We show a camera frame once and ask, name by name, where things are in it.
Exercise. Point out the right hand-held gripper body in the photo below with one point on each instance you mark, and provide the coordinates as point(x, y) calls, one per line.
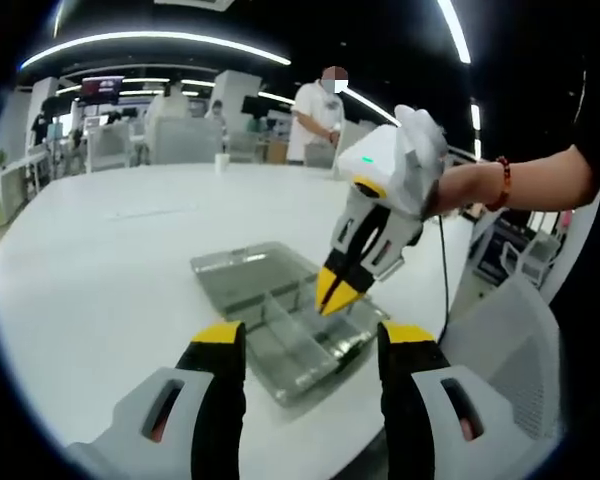
point(395, 170)

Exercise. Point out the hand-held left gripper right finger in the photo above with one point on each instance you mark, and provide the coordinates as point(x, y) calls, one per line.
point(405, 400)

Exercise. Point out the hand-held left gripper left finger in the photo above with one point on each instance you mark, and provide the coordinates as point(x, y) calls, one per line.
point(220, 400)

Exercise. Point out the clear grey guide fixture box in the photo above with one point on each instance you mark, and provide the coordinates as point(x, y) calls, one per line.
point(250, 280)

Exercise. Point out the person's right hand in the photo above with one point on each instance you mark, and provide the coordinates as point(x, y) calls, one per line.
point(465, 187)

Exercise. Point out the white mesh office chair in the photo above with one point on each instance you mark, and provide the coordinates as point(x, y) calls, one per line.
point(510, 340)

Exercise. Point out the white paper cup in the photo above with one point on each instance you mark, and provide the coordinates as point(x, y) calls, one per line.
point(222, 162)

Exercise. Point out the straight ceiling light strip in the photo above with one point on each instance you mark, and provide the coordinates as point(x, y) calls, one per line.
point(455, 30)

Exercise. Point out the grey desk partition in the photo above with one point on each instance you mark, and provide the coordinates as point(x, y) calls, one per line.
point(187, 142)

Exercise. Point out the ceiling air conditioner vent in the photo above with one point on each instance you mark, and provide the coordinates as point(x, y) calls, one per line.
point(195, 4)

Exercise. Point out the long curved ceiling light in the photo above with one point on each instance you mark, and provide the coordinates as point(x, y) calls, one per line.
point(155, 39)

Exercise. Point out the wall display screen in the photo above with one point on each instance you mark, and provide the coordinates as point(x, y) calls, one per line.
point(102, 89)

